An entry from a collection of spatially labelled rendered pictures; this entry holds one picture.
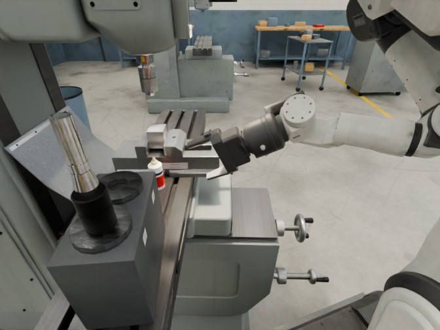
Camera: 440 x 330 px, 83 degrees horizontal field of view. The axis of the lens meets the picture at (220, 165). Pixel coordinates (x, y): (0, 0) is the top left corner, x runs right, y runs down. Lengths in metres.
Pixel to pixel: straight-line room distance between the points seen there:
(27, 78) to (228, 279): 0.98
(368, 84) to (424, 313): 4.73
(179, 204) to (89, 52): 7.62
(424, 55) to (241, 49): 6.80
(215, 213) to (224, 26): 6.60
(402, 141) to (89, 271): 0.56
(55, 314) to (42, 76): 0.71
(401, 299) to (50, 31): 0.83
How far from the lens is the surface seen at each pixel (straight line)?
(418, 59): 0.61
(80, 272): 0.43
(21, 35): 0.75
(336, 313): 0.99
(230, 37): 7.26
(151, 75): 0.75
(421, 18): 0.43
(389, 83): 5.29
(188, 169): 0.83
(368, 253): 2.04
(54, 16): 0.70
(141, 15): 0.65
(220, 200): 0.90
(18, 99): 0.93
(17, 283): 1.26
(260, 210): 1.00
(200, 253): 0.96
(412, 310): 0.50
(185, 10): 0.71
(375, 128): 0.56
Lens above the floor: 1.42
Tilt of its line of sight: 34 degrees down
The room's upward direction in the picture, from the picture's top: straight up
